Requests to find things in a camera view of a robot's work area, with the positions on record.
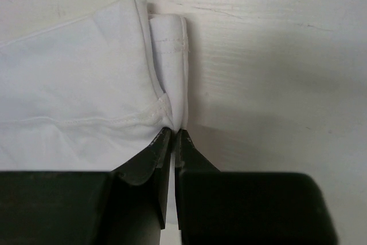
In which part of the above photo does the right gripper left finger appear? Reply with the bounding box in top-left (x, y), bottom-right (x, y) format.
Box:
top-left (110, 128), bottom-right (171, 244)

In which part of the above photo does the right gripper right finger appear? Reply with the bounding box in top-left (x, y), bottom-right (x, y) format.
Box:
top-left (175, 130), bottom-right (338, 244)

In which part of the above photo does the white skirt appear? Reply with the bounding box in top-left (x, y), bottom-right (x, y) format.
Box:
top-left (1, 0), bottom-right (189, 171)

